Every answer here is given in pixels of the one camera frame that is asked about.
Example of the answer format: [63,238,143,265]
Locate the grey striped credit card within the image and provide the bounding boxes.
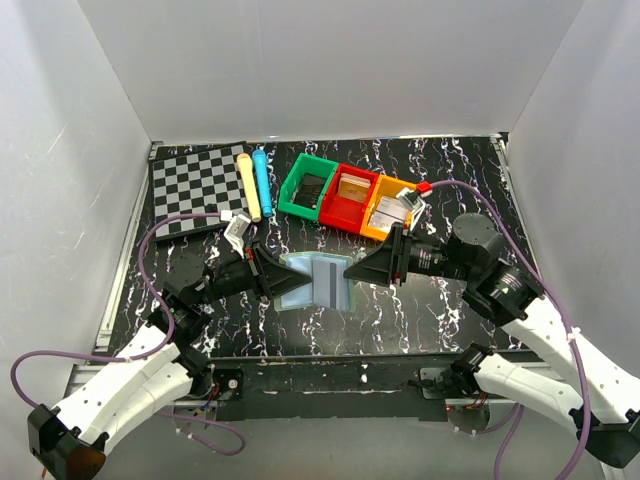
[312,256,350,311]

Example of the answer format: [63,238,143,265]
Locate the black cards in green bin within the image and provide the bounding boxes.
[291,173,326,209]

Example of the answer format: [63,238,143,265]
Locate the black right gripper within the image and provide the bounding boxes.
[342,222,476,287]

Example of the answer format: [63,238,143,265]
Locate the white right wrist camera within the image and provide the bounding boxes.
[396,182,433,231]

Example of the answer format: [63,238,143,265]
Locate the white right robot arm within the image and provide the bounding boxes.
[344,214,639,468]

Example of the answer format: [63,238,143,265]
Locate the green plastic bin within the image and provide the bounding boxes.
[278,153,338,221]

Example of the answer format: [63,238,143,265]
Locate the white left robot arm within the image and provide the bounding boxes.
[27,242,312,479]

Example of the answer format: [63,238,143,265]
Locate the mint green card holder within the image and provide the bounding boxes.
[275,252,355,312]

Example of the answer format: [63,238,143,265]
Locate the tan cards in red bin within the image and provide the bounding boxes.
[337,173,371,203]

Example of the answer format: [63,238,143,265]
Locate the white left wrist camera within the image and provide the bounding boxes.
[220,210,251,256]

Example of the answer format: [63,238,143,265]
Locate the red plastic bin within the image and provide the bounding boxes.
[318,163,379,234]

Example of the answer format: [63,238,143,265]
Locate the blue marker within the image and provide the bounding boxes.
[252,148,273,218]

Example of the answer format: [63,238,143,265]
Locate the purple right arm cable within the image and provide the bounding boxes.
[427,179,586,480]

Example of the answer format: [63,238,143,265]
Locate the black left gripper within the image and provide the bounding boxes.
[195,238,312,306]

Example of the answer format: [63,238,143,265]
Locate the white cards in orange bin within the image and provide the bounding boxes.
[368,196,411,233]

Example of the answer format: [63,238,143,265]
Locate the cream yellow marker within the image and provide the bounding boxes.
[236,153,262,223]

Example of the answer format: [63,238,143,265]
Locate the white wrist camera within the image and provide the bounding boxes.
[396,182,433,231]
[220,210,251,256]

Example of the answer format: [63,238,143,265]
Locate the orange plastic bin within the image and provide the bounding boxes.
[360,175,416,241]

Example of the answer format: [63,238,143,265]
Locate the black grey checkerboard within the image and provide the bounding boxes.
[150,142,250,223]

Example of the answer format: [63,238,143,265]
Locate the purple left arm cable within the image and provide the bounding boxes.
[10,210,247,456]

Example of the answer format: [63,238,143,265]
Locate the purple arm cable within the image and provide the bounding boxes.
[10,210,247,456]
[427,179,586,480]

